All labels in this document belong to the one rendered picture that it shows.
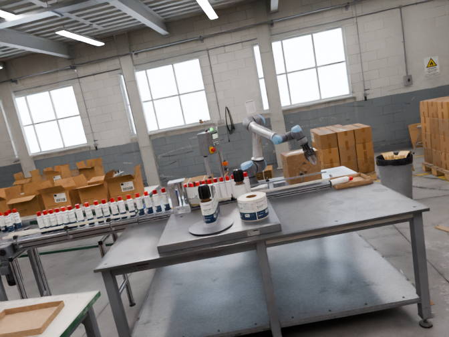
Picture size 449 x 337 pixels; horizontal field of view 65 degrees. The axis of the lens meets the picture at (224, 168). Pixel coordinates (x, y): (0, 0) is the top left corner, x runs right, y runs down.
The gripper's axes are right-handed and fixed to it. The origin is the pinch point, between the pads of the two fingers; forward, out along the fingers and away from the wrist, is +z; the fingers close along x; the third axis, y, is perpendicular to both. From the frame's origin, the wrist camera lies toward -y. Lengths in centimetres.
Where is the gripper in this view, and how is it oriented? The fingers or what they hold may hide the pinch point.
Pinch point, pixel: (314, 162)
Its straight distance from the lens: 303.0
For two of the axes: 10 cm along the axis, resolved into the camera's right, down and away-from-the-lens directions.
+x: 8.6, -5.1, -0.8
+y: 0.1, 1.7, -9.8
